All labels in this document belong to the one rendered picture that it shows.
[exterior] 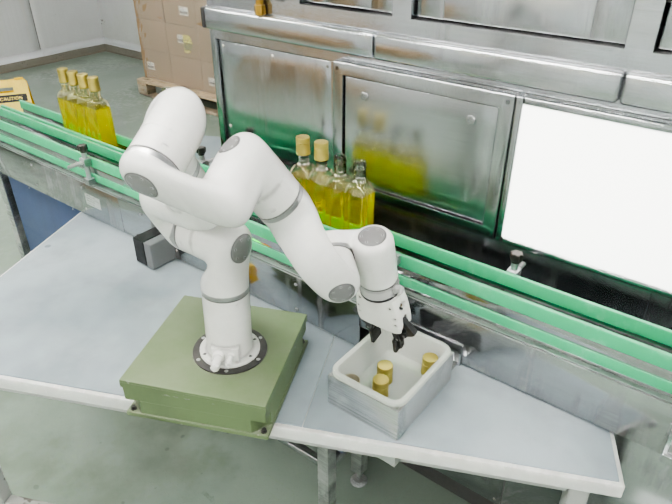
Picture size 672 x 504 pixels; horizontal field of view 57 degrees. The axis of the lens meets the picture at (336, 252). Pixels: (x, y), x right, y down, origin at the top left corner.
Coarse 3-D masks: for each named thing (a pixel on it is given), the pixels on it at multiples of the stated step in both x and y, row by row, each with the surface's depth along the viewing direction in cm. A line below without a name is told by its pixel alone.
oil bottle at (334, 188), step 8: (336, 176) 145; (344, 176) 145; (328, 184) 146; (336, 184) 145; (344, 184) 144; (328, 192) 147; (336, 192) 146; (328, 200) 148; (336, 200) 147; (328, 208) 149; (336, 208) 148; (328, 216) 151; (336, 216) 149; (328, 224) 152; (336, 224) 150
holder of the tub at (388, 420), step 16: (432, 336) 141; (448, 368) 132; (336, 384) 125; (432, 384) 127; (336, 400) 127; (352, 400) 124; (368, 400) 121; (416, 400) 122; (368, 416) 123; (384, 416) 120; (400, 416) 118; (416, 416) 125; (384, 432) 122; (400, 432) 121
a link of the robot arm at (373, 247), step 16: (336, 240) 107; (352, 240) 108; (368, 240) 106; (384, 240) 106; (368, 256) 105; (384, 256) 106; (368, 272) 108; (384, 272) 108; (368, 288) 111; (384, 288) 111
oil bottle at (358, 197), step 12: (348, 192) 143; (360, 192) 141; (372, 192) 144; (348, 204) 145; (360, 204) 142; (372, 204) 146; (348, 216) 146; (360, 216) 144; (372, 216) 148; (348, 228) 148; (360, 228) 146
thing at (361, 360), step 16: (368, 336) 134; (384, 336) 138; (416, 336) 135; (352, 352) 129; (368, 352) 134; (384, 352) 140; (400, 352) 140; (416, 352) 137; (432, 352) 134; (448, 352) 129; (336, 368) 125; (352, 368) 130; (368, 368) 136; (400, 368) 136; (416, 368) 136; (432, 368) 125; (352, 384) 121; (368, 384) 131; (400, 384) 131; (416, 384) 121; (384, 400) 117; (400, 400) 117
